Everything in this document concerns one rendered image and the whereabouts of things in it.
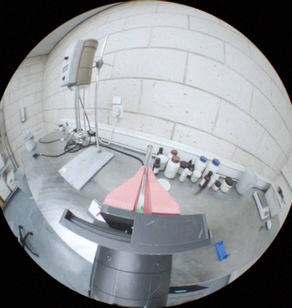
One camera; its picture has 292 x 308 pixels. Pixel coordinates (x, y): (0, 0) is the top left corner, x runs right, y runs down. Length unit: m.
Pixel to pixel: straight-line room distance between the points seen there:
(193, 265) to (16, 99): 2.72
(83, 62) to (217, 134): 0.73
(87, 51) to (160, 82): 0.40
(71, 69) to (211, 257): 0.81
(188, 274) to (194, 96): 0.76
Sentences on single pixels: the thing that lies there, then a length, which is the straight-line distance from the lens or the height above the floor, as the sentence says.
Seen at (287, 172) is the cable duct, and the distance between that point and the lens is 1.47.
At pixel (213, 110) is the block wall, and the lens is 0.59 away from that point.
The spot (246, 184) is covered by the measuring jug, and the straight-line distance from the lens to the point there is 0.73.
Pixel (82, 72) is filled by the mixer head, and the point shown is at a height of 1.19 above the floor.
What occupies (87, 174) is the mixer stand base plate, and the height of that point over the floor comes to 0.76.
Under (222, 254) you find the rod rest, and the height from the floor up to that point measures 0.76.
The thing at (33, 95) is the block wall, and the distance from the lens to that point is 2.45.
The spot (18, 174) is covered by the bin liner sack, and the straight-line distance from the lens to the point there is 1.94.
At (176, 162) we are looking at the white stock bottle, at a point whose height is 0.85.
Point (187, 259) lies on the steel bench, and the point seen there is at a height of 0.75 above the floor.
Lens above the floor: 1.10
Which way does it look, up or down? 34 degrees down
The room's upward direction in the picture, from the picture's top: 9 degrees clockwise
